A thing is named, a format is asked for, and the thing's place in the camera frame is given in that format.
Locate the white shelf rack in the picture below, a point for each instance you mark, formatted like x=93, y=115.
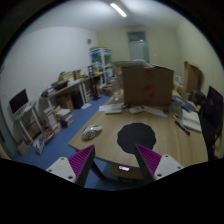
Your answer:
x=101, y=58

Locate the stack of books on floor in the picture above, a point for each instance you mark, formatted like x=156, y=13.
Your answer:
x=65, y=117

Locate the black pen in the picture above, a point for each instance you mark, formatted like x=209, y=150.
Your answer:
x=182, y=127

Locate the computer monitor on stand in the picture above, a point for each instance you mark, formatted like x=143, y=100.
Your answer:
x=18, y=101

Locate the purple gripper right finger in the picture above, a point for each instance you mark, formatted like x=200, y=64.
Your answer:
x=153, y=165

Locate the large cardboard box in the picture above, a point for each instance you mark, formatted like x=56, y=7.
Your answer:
x=147, y=86

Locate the open white notebook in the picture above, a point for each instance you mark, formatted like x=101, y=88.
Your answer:
x=191, y=121

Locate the ceiling light tube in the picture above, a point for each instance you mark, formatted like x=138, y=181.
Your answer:
x=118, y=9

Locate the white computer mouse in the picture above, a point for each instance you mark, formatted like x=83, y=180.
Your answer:
x=91, y=131

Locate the white paper sheets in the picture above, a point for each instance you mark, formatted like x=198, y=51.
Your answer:
x=110, y=107

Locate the door with window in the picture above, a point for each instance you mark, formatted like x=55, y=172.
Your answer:
x=138, y=46

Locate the white keyboard on table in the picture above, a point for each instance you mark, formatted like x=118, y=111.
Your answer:
x=115, y=111

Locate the white remote control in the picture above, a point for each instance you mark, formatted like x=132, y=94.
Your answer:
x=136, y=110

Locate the flat cardboard against wall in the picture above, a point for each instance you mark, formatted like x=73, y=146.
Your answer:
x=192, y=76

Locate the blue folder on table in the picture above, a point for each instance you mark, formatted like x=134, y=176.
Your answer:
x=187, y=106

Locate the wooden side desk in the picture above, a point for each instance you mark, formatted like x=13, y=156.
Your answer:
x=80, y=83

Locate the black round mouse pad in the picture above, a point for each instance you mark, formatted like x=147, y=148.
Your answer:
x=136, y=133

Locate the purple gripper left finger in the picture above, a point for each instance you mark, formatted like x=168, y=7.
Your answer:
x=75, y=168

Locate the black office chair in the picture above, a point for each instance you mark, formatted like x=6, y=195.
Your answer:
x=211, y=118

